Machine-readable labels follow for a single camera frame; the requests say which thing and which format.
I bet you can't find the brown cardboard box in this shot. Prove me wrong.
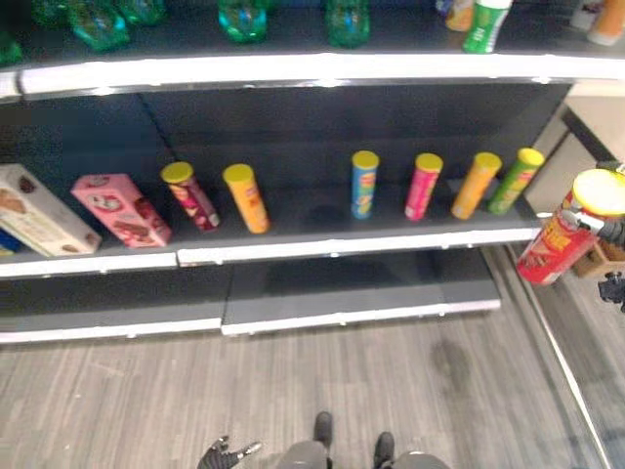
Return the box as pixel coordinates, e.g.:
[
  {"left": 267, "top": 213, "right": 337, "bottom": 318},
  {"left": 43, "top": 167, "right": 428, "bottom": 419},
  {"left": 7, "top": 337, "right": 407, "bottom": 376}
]
[{"left": 572, "top": 237, "right": 625, "bottom": 280}]

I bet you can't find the orange chips can yellow lid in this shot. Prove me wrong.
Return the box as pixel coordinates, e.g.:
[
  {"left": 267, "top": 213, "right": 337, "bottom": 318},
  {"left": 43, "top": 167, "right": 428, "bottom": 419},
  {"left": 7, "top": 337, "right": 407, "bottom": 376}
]
[
  {"left": 222, "top": 163, "right": 271, "bottom": 235},
  {"left": 450, "top": 151, "right": 503, "bottom": 221}
]

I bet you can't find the robot right leg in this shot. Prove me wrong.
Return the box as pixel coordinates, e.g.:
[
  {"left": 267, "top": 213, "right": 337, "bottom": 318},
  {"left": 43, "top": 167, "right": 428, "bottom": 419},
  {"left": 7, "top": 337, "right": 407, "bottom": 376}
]
[{"left": 385, "top": 450, "right": 451, "bottom": 469}]

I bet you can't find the green chips can yellow lid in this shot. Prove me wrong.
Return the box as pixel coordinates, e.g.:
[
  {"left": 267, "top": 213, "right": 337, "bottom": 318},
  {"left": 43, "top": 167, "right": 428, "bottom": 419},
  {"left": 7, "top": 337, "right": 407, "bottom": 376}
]
[{"left": 486, "top": 148, "right": 546, "bottom": 215}]

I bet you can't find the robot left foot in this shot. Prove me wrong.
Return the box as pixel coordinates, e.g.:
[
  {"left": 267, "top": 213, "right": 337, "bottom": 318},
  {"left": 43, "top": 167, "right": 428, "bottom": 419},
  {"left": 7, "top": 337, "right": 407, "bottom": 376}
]
[{"left": 312, "top": 410, "right": 335, "bottom": 447}]

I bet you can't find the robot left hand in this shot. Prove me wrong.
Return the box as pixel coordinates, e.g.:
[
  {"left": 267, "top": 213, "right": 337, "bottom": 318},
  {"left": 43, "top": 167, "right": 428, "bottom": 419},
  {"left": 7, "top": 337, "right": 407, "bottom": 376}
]
[{"left": 196, "top": 435, "right": 263, "bottom": 469}]

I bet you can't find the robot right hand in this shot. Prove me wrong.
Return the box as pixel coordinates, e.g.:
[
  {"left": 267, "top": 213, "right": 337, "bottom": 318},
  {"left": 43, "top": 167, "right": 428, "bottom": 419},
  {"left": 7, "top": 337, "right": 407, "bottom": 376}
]
[{"left": 552, "top": 205, "right": 625, "bottom": 245}]

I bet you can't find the maroon chips can yellow lid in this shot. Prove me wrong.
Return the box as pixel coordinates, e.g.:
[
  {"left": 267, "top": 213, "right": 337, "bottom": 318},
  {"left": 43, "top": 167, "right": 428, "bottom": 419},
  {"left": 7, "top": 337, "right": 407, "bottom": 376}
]
[{"left": 159, "top": 161, "right": 222, "bottom": 233}]

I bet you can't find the pink chips can yellow lid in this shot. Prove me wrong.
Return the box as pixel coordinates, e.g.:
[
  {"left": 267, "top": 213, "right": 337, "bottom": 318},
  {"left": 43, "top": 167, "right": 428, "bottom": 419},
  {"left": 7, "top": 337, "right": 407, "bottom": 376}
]
[{"left": 403, "top": 152, "right": 444, "bottom": 222}]

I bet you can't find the blue chips can yellow lid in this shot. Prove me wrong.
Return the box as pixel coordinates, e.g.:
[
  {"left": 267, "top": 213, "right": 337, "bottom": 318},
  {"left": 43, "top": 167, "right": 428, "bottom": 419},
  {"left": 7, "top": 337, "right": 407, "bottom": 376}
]
[{"left": 351, "top": 149, "right": 381, "bottom": 220}]

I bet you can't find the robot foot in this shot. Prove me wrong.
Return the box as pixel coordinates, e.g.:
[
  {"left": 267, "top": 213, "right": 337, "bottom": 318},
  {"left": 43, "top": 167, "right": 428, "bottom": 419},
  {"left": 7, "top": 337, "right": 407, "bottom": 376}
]
[
  {"left": 312, "top": 410, "right": 335, "bottom": 447},
  {"left": 372, "top": 431, "right": 396, "bottom": 466}
]

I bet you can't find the orange drink bottle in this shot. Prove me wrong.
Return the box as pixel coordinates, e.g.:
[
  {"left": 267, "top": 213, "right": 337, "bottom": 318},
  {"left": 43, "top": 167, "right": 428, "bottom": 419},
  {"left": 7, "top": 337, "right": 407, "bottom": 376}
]
[
  {"left": 444, "top": 0, "right": 476, "bottom": 33},
  {"left": 586, "top": 0, "right": 625, "bottom": 47}
]

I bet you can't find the pink biscuit box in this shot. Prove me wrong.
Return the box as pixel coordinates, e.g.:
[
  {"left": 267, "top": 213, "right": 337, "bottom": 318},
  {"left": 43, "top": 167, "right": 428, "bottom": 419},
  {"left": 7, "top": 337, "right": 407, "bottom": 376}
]
[{"left": 70, "top": 173, "right": 173, "bottom": 248}]

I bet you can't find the blue snack box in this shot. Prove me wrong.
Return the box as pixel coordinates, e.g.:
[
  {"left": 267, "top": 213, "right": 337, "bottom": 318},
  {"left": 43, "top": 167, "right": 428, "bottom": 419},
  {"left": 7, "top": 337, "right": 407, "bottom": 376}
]
[{"left": 0, "top": 228, "right": 21, "bottom": 256}]

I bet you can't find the beige table black frame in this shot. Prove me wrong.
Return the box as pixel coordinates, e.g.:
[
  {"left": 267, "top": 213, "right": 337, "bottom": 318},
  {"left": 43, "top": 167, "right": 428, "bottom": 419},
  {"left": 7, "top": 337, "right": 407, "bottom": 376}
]
[{"left": 524, "top": 82, "right": 625, "bottom": 216}]

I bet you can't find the red chips can yellow lid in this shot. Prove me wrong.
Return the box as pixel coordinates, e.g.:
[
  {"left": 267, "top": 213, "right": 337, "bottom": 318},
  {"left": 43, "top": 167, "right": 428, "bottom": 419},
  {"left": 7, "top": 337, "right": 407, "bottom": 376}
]
[{"left": 516, "top": 169, "right": 625, "bottom": 286}]

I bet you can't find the green bottle white cap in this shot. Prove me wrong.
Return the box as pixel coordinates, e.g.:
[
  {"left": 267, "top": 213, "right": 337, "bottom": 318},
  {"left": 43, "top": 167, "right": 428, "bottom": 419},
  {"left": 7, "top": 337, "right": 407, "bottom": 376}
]
[{"left": 461, "top": 0, "right": 515, "bottom": 55}]

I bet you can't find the white biscuit box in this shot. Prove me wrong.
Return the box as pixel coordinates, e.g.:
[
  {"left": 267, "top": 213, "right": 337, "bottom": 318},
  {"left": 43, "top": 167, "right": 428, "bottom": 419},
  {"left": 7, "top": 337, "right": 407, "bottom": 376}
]
[{"left": 0, "top": 163, "right": 103, "bottom": 258}]

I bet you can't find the robot left leg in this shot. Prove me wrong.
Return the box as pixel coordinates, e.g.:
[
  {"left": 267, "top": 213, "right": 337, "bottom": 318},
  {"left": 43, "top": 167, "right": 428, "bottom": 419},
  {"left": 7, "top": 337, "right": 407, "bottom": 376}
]
[{"left": 275, "top": 439, "right": 334, "bottom": 469}]

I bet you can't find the robot leg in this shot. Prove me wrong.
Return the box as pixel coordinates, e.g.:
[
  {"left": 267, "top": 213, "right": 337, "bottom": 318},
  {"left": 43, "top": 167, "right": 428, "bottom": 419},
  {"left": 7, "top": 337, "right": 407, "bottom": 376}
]
[
  {"left": 385, "top": 450, "right": 451, "bottom": 469},
  {"left": 275, "top": 439, "right": 334, "bottom": 469}
]

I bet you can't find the black stand part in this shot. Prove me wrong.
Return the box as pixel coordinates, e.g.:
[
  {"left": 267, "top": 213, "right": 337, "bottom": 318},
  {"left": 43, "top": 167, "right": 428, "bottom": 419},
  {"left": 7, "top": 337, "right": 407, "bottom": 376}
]
[{"left": 597, "top": 271, "right": 625, "bottom": 315}]

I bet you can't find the green plastic bottle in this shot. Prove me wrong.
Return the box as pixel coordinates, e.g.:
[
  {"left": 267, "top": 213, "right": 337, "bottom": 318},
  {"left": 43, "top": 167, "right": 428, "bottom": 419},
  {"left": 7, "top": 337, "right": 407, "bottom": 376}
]
[
  {"left": 30, "top": 0, "right": 70, "bottom": 28},
  {"left": 217, "top": 0, "right": 269, "bottom": 44},
  {"left": 67, "top": 0, "right": 131, "bottom": 53},
  {"left": 116, "top": 0, "right": 168, "bottom": 27},
  {"left": 0, "top": 32, "right": 23, "bottom": 67},
  {"left": 325, "top": 0, "right": 371, "bottom": 49}
]

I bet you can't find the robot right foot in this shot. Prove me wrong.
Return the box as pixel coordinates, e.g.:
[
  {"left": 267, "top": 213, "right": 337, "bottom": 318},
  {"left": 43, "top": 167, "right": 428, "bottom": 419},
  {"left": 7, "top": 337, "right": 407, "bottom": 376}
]
[{"left": 372, "top": 431, "right": 396, "bottom": 466}]

